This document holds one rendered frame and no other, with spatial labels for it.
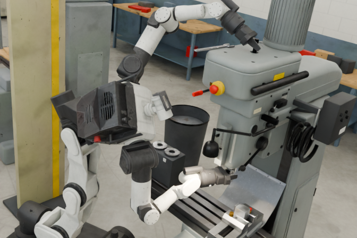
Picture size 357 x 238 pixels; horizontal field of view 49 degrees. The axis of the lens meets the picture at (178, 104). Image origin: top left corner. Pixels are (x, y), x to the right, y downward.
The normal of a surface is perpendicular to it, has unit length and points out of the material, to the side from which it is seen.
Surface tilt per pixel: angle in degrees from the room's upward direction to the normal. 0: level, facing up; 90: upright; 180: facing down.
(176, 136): 94
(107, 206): 0
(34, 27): 90
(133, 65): 61
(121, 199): 0
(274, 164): 90
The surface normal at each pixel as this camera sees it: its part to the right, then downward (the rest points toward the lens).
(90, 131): -0.74, -0.10
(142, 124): 0.83, -0.26
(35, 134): 0.71, 0.36
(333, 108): -0.69, 0.22
